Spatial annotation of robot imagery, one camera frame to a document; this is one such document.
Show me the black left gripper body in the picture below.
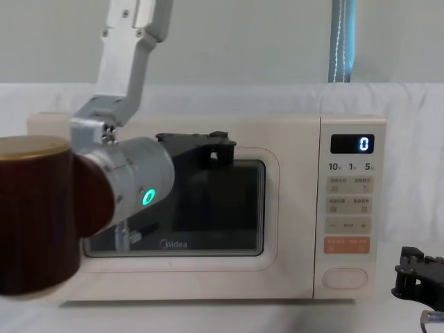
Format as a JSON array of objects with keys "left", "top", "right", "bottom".
[{"left": 155, "top": 132, "right": 212, "bottom": 169}]

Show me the cream microwave oven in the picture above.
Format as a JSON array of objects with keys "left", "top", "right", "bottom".
[{"left": 26, "top": 111, "right": 386, "bottom": 307}]

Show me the thin dark wrist cable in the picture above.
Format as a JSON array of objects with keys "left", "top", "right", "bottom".
[{"left": 420, "top": 310, "right": 444, "bottom": 333}]

